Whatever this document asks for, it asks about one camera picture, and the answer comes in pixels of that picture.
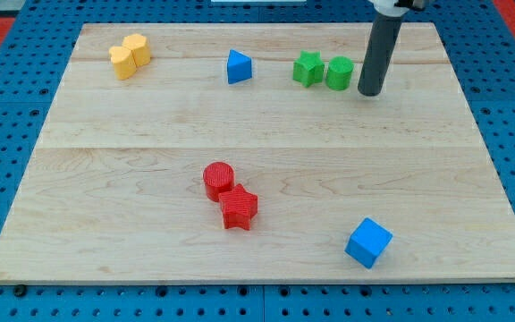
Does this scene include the red star block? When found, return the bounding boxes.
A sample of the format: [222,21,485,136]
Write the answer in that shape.
[218,183,258,231]

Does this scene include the green star block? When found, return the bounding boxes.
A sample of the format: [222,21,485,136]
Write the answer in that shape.
[292,50,325,88]

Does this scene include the red cylinder block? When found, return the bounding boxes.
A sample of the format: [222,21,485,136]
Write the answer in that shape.
[203,162,235,202]

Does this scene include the wooden board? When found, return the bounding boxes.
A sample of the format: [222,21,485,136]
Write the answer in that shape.
[0,22,515,285]

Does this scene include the blue triangle block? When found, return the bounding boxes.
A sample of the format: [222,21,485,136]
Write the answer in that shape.
[226,49,253,84]

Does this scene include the green cylinder block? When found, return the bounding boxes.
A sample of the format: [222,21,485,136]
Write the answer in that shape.
[325,56,354,91]

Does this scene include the blue cube block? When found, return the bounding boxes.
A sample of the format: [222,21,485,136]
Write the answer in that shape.
[344,217,393,269]

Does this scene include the yellow hexagon block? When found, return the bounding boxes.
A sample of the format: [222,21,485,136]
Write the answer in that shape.
[122,33,151,67]

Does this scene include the yellow heart block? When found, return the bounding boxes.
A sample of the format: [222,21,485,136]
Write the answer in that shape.
[108,46,137,80]

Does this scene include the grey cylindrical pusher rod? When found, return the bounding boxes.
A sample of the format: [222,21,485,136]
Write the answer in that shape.
[358,13,403,97]

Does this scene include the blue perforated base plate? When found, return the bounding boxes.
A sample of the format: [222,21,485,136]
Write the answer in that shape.
[0,1,515,321]

